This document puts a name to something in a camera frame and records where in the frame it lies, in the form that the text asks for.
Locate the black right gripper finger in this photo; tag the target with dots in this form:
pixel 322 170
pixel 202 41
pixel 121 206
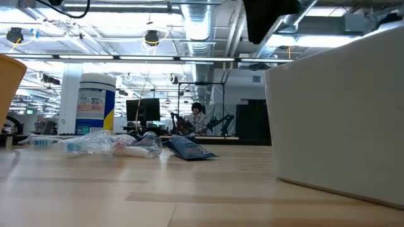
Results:
pixel 268 19

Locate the light grey plastic tray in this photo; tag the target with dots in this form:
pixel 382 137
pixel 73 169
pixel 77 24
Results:
pixel 341 126

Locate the dark blue toothpaste tube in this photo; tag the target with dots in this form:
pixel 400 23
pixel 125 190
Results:
pixel 189 149

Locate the yellow plastic tray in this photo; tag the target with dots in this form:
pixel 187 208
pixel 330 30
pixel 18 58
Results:
pixel 9 88

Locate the black background robot arm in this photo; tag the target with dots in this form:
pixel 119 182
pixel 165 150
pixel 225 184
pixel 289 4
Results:
pixel 181 126
pixel 225 121

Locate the black crossbar with light strips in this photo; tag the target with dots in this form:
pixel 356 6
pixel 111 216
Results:
pixel 205 59

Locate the black cabinet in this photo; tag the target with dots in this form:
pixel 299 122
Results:
pixel 252 119

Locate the person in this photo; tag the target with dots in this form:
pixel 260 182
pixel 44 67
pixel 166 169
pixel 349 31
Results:
pixel 197 121

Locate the wooden background table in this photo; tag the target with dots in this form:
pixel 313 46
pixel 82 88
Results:
pixel 227 138

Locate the black computer monitor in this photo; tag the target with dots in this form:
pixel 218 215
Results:
pixel 143 110

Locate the white wipes canister blue label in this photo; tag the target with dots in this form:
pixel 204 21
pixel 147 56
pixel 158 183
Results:
pixel 94 107

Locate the white building column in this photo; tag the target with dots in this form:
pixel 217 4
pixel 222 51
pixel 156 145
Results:
pixel 67 104

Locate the ribbed silver ventilation duct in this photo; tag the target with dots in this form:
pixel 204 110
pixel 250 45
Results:
pixel 198 25

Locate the black background rig frame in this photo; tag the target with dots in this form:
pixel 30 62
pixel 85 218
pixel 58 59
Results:
pixel 202 84

